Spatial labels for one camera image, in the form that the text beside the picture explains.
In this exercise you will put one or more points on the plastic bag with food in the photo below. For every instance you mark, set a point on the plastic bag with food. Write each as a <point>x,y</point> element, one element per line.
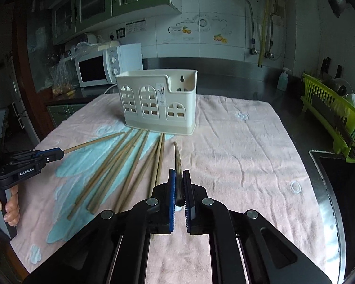
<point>63,76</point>

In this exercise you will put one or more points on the wooden chopstick on towel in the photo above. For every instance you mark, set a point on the wooden chopstick on towel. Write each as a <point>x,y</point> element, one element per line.
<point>155,166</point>
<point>160,159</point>
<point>128,197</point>
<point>130,175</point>
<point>97,175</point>
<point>115,168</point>

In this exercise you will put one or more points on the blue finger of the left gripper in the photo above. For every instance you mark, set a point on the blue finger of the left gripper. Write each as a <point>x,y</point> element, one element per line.
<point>54,154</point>

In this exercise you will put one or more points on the green base cabinet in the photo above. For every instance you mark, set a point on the green base cabinet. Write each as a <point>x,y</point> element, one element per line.
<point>59,113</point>

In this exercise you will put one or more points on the white microwave oven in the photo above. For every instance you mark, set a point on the white microwave oven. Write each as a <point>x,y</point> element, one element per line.
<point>101,64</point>

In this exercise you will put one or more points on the person's left hand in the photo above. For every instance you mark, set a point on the person's left hand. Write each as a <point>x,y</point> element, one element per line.
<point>12,208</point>

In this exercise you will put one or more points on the cream plastic utensil holder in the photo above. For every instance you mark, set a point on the cream plastic utensil holder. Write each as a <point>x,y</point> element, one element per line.
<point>159,100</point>

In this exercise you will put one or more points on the green wall cabinet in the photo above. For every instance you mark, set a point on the green wall cabinet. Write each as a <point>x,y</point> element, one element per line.
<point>72,17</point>

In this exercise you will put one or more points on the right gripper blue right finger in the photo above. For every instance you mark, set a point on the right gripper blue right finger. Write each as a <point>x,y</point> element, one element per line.
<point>189,201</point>

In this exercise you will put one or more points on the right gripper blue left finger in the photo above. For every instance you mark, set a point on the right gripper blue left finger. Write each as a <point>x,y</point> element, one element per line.
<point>171,198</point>

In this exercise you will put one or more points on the green dish drying rack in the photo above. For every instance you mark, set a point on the green dish drying rack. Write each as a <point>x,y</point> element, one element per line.
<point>335,113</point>

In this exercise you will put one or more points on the clear soap dispenser bottle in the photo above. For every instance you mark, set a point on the clear soap dispenser bottle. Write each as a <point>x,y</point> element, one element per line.
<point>283,80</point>

